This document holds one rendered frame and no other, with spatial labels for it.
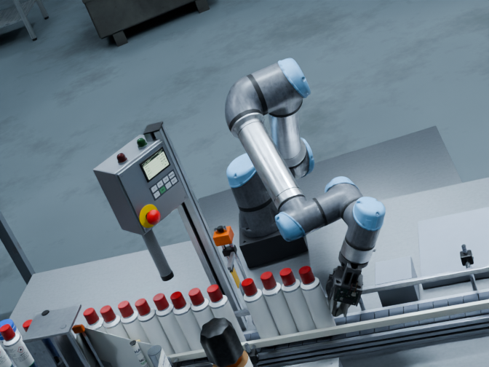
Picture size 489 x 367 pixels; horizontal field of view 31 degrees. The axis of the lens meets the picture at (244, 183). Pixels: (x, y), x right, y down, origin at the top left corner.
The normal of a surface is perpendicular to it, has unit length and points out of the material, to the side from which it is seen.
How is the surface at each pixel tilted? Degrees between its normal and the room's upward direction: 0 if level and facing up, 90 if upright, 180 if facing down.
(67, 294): 0
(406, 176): 0
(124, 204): 90
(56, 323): 0
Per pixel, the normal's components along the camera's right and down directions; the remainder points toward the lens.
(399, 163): -0.33, -0.82
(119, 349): -0.56, 0.57
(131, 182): 0.69, 0.13
